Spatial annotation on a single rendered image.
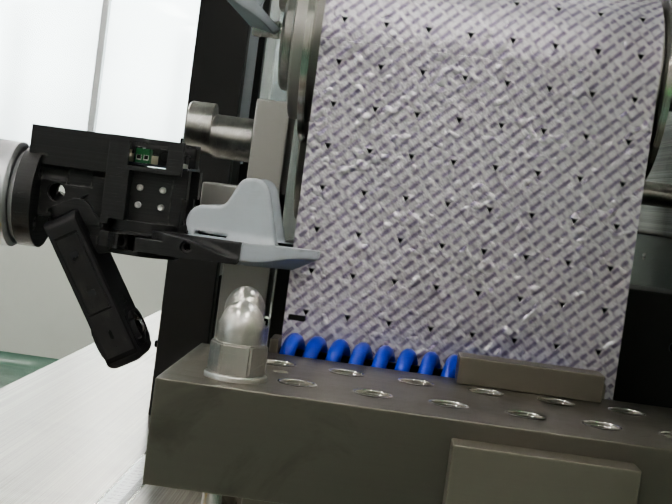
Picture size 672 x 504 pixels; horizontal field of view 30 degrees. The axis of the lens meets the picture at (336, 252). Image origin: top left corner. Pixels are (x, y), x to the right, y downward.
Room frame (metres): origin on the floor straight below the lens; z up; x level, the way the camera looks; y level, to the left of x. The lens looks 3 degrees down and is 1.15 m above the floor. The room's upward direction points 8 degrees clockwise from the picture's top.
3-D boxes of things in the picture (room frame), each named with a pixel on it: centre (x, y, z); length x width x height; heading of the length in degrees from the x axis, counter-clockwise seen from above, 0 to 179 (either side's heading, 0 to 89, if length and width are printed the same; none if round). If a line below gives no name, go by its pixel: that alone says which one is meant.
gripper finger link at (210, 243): (0.86, 0.11, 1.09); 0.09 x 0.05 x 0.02; 79
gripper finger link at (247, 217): (0.86, 0.06, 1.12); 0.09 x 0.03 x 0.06; 79
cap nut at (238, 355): (0.72, 0.05, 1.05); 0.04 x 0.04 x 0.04
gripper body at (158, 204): (0.89, 0.16, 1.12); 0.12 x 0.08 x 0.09; 88
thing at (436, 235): (0.88, -0.09, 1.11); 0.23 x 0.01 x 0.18; 88
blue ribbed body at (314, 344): (0.85, -0.08, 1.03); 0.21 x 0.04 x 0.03; 88
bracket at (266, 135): (0.98, 0.08, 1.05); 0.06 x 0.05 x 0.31; 88
